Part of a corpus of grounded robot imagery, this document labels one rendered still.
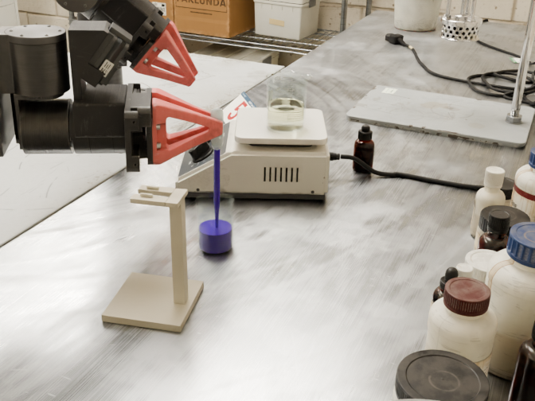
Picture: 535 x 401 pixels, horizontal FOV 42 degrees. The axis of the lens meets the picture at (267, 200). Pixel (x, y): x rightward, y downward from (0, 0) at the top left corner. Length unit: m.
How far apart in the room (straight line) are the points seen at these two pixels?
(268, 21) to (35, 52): 2.59
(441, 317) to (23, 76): 0.44
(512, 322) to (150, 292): 0.35
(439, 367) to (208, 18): 2.82
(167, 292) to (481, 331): 0.31
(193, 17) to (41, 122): 2.60
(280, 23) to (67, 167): 2.27
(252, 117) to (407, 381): 0.53
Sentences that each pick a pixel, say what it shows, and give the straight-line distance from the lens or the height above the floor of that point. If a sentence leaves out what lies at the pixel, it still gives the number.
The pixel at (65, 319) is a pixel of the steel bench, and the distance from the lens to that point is 0.72.
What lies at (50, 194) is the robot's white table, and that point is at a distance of 0.97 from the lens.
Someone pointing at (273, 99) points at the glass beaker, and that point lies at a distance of 0.89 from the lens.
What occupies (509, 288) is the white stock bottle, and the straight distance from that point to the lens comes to 0.62.
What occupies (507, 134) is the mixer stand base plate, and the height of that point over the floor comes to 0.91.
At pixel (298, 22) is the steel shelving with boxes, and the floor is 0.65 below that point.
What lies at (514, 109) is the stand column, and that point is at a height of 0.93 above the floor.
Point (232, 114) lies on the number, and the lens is 1.18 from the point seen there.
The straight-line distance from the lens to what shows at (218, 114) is 0.74.
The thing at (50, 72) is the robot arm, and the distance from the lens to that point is 0.71.
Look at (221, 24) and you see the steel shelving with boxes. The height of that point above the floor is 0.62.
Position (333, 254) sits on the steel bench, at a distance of 0.81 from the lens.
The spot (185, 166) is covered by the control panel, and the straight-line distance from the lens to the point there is 0.94.
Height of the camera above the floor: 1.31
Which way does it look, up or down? 26 degrees down
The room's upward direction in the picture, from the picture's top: 1 degrees clockwise
